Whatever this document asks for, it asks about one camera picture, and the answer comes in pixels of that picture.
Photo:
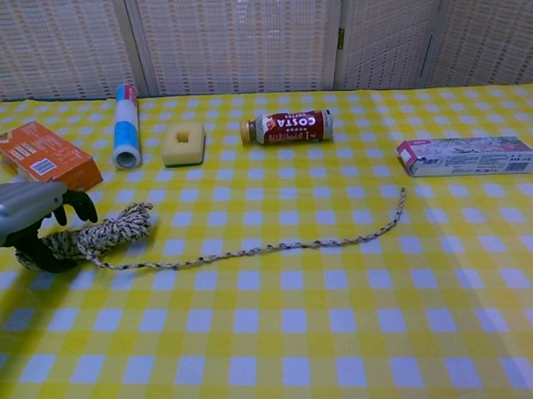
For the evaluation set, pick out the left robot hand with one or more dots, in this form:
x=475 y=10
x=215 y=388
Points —
x=17 y=208

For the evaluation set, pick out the yellow white checkered tablecloth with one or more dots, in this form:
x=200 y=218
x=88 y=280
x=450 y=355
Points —
x=297 y=316

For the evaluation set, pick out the orange cardboard box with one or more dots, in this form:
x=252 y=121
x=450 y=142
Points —
x=41 y=150

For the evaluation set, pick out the blue and white roll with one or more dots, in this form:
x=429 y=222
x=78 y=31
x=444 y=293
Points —
x=126 y=125

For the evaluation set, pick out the yellow sponge block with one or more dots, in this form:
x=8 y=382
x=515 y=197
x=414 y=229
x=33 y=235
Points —
x=181 y=154

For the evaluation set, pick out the red Costa coffee bottle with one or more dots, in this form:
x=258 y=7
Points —
x=290 y=126

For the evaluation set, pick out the brass screen hinge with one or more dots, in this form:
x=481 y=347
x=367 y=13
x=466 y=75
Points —
x=342 y=37

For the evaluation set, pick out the long pink white box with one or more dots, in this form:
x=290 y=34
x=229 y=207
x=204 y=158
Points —
x=466 y=157

